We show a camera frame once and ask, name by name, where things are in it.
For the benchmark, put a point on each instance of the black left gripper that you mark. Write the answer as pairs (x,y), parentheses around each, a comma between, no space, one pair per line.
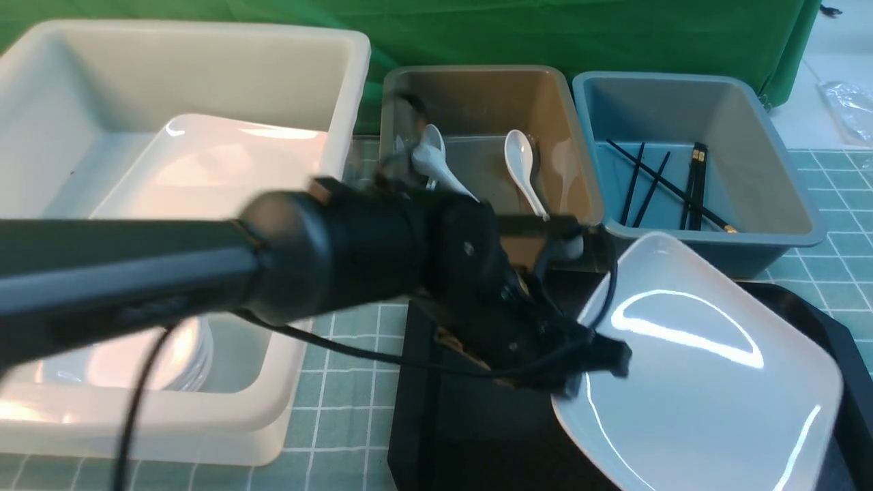
(502,317)

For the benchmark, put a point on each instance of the white square rice plate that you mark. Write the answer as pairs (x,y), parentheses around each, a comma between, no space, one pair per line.
(722,393)

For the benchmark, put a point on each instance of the white ceramic soup spoon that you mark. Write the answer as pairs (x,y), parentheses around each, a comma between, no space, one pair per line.
(518,154)

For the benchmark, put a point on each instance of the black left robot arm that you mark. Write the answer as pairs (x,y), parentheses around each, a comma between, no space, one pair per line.
(294,255)

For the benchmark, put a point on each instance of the black plastic serving tray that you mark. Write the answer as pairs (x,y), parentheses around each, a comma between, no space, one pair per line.
(460,433)

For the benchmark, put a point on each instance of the black chopstick pair gold-tipped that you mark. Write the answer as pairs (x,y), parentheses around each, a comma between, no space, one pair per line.
(691,218)

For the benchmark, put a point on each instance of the single black chopstick in bin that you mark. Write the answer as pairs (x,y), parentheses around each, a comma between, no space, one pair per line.
(632,186)

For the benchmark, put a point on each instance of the blue-grey plastic bin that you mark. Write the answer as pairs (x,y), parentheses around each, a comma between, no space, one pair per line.
(751,182)

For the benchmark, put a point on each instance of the green checkered tablecloth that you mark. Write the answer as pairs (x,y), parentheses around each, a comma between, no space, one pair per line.
(339,426)

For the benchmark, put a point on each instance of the grey soup spoon in bin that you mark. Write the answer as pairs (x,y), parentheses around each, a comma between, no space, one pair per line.
(431,161)

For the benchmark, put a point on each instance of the light soup spoon underneath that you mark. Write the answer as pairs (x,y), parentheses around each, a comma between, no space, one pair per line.
(433,137)

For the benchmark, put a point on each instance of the grey-brown plastic bin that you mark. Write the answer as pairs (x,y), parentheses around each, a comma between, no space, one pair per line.
(475,107)

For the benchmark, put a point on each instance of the green backdrop cloth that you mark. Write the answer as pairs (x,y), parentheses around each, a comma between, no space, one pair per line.
(758,42)

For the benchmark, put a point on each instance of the clear plastic bag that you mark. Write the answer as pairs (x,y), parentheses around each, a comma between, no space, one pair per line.
(850,107)

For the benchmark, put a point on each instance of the stacked white square plates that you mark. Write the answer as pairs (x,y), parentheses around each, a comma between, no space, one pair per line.
(202,167)

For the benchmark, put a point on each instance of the large white plastic bin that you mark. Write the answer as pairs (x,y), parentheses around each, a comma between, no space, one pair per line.
(81,99)

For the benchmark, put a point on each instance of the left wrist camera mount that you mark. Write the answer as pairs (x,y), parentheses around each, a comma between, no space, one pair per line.
(559,243)

